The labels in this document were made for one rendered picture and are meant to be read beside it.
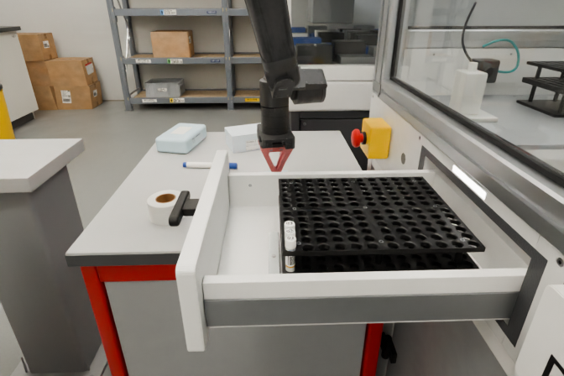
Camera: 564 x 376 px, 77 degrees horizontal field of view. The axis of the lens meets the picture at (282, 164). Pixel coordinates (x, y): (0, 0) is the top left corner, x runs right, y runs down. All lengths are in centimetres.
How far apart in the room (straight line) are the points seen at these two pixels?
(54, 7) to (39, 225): 423
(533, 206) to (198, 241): 33
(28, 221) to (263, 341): 71
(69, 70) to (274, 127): 424
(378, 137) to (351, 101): 51
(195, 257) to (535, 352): 32
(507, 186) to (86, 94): 462
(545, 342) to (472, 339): 19
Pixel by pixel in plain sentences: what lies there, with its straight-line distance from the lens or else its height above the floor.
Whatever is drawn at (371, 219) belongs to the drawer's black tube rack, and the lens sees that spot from 46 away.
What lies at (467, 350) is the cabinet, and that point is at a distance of 60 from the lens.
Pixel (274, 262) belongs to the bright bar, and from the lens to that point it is 46.
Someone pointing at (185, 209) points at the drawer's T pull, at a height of 91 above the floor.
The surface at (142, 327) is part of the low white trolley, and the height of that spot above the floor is 57.
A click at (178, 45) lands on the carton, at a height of 72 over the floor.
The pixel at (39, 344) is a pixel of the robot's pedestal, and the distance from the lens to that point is 149.
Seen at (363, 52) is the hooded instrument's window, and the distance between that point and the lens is 127.
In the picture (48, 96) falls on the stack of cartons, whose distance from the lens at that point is 502.
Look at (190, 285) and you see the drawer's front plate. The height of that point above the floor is 91.
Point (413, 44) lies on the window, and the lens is 74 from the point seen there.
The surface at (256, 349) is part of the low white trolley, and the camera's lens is 83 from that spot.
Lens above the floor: 114
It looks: 24 degrees down
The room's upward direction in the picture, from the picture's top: straight up
